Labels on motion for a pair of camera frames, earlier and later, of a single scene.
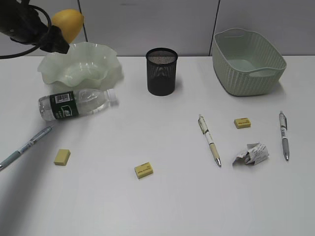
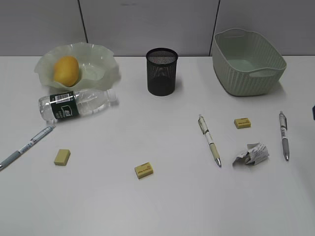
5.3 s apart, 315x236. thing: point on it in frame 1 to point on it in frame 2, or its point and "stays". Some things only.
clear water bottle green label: x=62 y=104 stays
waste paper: x=256 y=152 stays
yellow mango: x=70 y=21 to x=66 y=71
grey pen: x=283 y=119 stays
